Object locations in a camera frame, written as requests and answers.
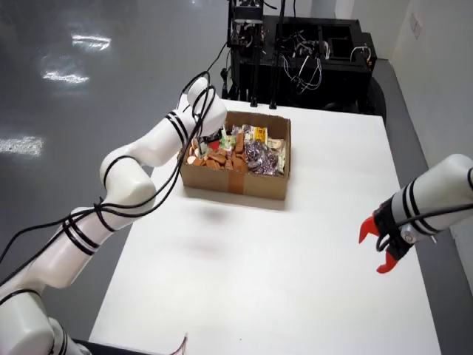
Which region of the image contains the black floor cable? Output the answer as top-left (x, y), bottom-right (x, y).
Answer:
top-left (205, 38), bottom-right (231, 75)

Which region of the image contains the coloured wire bundle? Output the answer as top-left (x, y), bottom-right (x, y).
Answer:
top-left (168, 332), bottom-right (189, 355)

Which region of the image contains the purple patterned snack packet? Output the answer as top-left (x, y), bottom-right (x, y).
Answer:
top-left (245, 141), bottom-right (268, 167)
top-left (254, 152), bottom-right (280, 175)

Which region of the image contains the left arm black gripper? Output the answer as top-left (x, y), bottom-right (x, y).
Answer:
top-left (205, 125), bottom-right (228, 152)

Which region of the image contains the white wire bundle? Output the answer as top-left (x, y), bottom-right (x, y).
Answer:
top-left (282, 55), bottom-right (323, 92)

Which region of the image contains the single white wire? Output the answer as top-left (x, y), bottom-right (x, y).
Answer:
top-left (350, 44), bottom-right (371, 64)

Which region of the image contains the tall black stand pole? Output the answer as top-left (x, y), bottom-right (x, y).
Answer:
top-left (268, 0), bottom-right (279, 110)

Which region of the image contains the black equipment cart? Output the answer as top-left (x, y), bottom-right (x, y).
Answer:
top-left (221, 14), bottom-right (387, 123)

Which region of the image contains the brown bread roll pack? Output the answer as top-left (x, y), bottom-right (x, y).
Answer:
top-left (199, 151), bottom-right (234, 170)

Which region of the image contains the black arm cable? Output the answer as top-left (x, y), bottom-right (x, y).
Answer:
top-left (375, 201), bottom-right (473, 253)
top-left (0, 70), bottom-right (217, 288)

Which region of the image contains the grey wrist module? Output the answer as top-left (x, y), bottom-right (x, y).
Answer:
top-left (400, 223), bottom-right (419, 246)

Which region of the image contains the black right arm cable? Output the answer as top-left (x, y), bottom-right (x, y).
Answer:
top-left (375, 201), bottom-right (473, 253)

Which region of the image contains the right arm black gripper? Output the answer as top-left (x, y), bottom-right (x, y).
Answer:
top-left (357, 200), bottom-right (412, 274)

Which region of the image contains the brown cardboard box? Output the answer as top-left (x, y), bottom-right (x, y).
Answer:
top-left (178, 109), bottom-right (292, 201)

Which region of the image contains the black electronics unit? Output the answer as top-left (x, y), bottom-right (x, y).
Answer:
top-left (228, 0), bottom-right (266, 48)

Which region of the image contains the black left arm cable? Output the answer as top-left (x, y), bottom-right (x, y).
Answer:
top-left (0, 70), bottom-right (217, 288)

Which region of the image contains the flat brown cake pack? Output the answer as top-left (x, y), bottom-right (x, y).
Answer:
top-left (231, 153), bottom-right (249, 175)

